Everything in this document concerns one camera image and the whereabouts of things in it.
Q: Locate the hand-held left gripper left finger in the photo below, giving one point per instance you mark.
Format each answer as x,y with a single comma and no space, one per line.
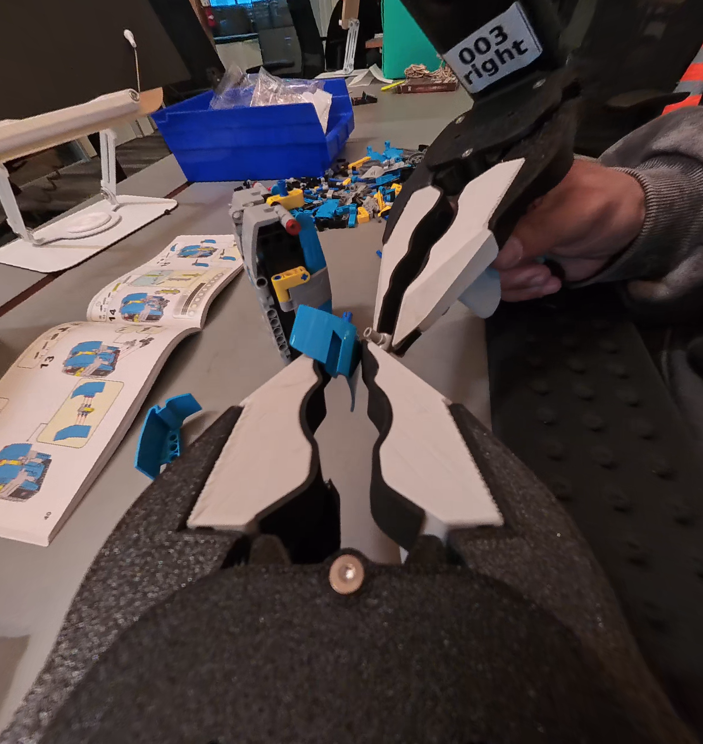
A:
252,459

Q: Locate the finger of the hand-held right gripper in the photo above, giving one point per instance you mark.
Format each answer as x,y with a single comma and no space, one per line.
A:
462,250
407,238

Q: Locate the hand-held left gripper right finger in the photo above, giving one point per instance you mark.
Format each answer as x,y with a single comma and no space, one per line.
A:
438,459

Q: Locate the blue curved panel piece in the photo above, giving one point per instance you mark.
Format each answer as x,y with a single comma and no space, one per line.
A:
159,436
316,334

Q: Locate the small grey connector piece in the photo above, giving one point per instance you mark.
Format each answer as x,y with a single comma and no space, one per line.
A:
377,336

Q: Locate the grey desk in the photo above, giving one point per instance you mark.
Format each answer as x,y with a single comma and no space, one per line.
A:
212,349

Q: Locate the person's right hand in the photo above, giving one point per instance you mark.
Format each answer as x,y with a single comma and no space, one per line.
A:
584,226

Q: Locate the pile of building parts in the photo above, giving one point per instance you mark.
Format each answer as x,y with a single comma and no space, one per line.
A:
351,192

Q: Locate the wooden puzzle model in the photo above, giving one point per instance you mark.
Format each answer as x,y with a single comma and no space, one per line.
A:
427,81

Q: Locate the yellow marker pen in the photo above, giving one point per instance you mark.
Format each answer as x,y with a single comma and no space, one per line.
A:
392,86

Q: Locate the green plastic board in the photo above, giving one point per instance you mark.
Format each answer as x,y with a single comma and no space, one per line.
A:
398,35

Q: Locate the grey blue toy robot build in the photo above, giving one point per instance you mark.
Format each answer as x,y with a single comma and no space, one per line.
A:
258,221

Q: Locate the plywood stand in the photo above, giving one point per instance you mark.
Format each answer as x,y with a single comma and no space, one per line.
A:
351,35

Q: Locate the blue storage bin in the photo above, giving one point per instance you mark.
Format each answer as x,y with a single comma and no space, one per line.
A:
241,145

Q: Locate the orange traffic cone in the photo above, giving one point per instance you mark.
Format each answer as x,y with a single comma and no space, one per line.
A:
700,64

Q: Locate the empty clear plastic bags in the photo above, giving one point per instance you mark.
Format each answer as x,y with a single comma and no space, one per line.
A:
270,93

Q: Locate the instruction booklet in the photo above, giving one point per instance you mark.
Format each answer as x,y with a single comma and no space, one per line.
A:
66,378

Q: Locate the black office chair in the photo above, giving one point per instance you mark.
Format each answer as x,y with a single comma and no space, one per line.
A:
305,29

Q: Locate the white folding stand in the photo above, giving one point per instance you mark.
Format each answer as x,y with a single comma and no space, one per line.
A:
66,232

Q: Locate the black monitor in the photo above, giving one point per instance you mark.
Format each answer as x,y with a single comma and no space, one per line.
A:
49,46

